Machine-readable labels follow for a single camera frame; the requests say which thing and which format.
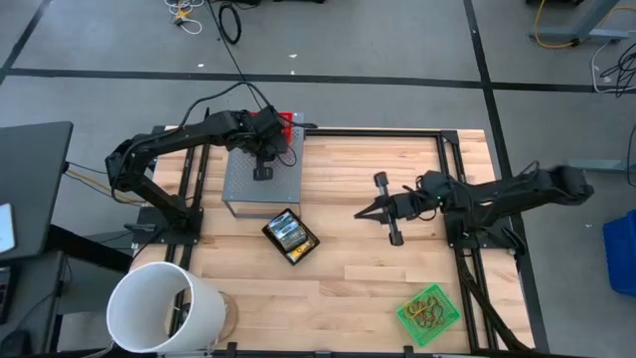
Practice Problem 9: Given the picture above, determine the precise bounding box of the green plastic basket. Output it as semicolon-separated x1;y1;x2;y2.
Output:
395;282;462;349

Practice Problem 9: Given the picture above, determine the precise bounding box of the black cable chain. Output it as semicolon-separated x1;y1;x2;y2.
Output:
454;246;531;353

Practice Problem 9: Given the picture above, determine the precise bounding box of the white tablet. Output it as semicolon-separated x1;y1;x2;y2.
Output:
0;202;17;256

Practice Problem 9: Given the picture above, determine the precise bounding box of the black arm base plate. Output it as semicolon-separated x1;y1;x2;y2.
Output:
132;206;205;247
443;209;526;253

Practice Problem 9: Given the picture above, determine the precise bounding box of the blue bin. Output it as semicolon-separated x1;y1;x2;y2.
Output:
601;208;636;297

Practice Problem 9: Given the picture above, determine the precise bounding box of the black plastic basket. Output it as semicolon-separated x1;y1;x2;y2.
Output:
260;207;321;267

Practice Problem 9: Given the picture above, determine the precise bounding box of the grey table foot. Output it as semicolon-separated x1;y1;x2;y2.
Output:
566;157;636;175

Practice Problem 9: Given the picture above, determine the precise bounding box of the grey perforated metal shelf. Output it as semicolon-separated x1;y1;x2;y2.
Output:
221;112;306;220

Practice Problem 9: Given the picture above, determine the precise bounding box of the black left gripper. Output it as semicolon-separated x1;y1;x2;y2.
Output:
245;106;289;181

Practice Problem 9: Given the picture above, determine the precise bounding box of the red plastic basket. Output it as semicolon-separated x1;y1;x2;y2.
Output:
249;109;296;146

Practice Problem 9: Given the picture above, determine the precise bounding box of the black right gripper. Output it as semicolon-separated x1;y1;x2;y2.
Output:
353;171;434;248

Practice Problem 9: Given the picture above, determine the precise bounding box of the white cylinder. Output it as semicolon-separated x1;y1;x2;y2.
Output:
105;261;228;355

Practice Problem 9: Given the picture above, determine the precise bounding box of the grey table leg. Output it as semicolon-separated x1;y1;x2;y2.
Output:
528;0;631;44

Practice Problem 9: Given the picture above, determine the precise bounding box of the long black floor cable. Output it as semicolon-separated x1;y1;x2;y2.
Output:
205;0;274;108

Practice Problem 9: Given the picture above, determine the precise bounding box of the black desk leg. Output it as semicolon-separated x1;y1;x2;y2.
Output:
47;223;134;274

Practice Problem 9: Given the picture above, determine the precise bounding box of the dark laptop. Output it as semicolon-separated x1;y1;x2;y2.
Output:
0;266;14;324

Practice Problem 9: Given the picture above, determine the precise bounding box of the red rubber band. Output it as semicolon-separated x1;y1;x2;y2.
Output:
414;295;447;329

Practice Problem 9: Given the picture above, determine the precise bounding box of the black floor cable bundle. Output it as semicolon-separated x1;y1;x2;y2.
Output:
598;42;636;99

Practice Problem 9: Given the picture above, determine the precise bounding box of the plastic crayon pack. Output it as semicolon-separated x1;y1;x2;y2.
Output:
278;228;309;253

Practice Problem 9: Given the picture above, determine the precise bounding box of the white floor cable yellow plug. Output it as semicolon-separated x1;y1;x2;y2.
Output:
163;0;205;37

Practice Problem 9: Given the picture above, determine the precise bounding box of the coiled black floor cable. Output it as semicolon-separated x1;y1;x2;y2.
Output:
218;1;243;47

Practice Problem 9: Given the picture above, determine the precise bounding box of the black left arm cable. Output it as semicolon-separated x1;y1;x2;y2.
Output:
177;81;319;168

